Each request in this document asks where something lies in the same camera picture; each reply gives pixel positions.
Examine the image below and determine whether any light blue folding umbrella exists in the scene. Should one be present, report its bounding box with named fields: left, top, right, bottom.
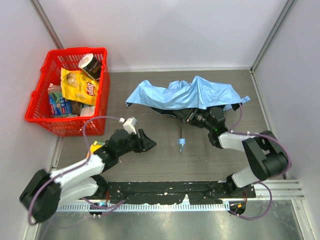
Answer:
left=124, top=74, right=251, bottom=153

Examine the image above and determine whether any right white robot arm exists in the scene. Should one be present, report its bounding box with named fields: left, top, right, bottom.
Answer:
left=183, top=106, right=291, bottom=194

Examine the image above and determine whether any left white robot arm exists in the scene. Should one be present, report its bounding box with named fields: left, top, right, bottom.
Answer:
left=19, top=129, right=157, bottom=225

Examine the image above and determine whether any orange yellow sponge box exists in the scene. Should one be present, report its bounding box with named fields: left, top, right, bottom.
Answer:
left=87, top=141, right=105, bottom=157

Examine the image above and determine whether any white small box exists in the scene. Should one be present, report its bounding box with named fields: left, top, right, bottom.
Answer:
left=79, top=105, right=96, bottom=117

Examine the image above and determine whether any brown snack package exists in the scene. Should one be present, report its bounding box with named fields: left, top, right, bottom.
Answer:
left=69, top=100, right=83, bottom=116

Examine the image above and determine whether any yellow Lays chip bag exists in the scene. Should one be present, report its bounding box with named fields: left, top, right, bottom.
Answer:
left=60, top=67, right=100, bottom=106

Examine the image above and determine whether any blue green sponge pack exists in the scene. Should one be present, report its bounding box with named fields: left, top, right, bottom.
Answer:
left=47, top=83, right=72, bottom=117

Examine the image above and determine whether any red plastic shopping basket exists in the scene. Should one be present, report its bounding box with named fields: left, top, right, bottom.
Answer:
left=24, top=47, right=110, bottom=137

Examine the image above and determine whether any black cylindrical snack can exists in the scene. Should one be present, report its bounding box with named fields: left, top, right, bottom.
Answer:
left=78, top=53, right=102, bottom=81

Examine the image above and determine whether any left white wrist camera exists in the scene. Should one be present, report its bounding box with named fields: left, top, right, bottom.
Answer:
left=119, top=117, right=137, bottom=135

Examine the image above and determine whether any white slotted cable duct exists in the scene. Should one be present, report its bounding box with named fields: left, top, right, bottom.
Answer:
left=57, top=201, right=230, bottom=213

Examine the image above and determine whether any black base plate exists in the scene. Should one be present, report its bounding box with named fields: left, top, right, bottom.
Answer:
left=86, top=181, right=256, bottom=205

